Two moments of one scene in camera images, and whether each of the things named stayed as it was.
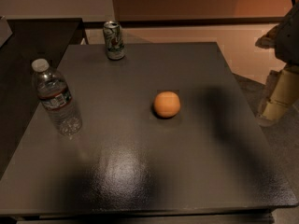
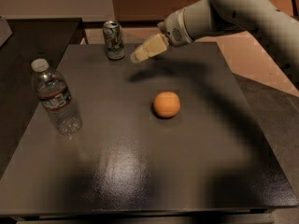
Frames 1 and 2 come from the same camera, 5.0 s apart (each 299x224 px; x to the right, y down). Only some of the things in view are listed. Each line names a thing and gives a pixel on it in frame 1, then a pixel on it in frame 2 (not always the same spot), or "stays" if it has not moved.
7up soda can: [112, 31] stays
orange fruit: [166, 104] stays
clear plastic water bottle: [56, 97] stays
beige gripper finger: [284, 94] -> [175, 28]
